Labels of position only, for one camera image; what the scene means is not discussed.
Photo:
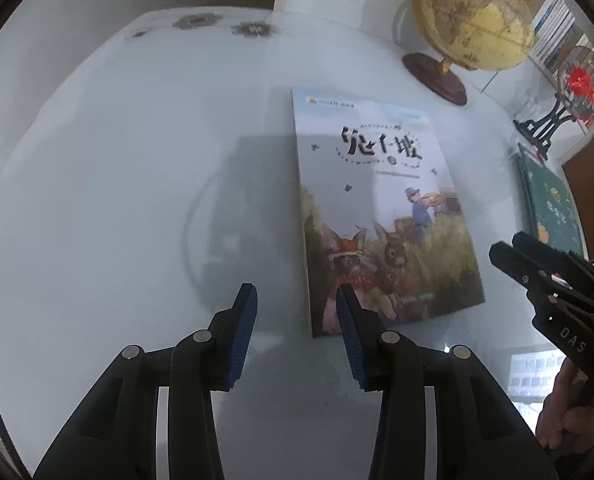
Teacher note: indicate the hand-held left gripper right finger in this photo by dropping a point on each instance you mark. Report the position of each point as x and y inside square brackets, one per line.
[351, 330]

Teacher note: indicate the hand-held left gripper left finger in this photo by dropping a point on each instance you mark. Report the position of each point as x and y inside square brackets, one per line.
[241, 330]

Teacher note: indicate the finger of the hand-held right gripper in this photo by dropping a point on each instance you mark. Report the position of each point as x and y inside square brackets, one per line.
[547, 252]
[519, 265]

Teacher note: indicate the illustrated rabbit picture book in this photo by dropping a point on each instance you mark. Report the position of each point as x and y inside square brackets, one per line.
[377, 200]

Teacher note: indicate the bookshelf with books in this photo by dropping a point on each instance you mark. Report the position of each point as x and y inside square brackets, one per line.
[557, 20]

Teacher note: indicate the person's right hand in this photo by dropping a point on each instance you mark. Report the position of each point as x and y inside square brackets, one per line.
[564, 417]

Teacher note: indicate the green spiral-bound book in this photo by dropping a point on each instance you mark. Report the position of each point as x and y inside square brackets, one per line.
[552, 205]

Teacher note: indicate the white gridded box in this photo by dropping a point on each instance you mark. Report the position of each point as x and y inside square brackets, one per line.
[534, 377]

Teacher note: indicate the round red-flower ornament on stand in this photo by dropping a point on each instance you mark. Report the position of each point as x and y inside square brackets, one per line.
[577, 90]

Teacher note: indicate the yellow globe on wooden base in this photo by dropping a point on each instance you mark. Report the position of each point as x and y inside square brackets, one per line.
[472, 15]

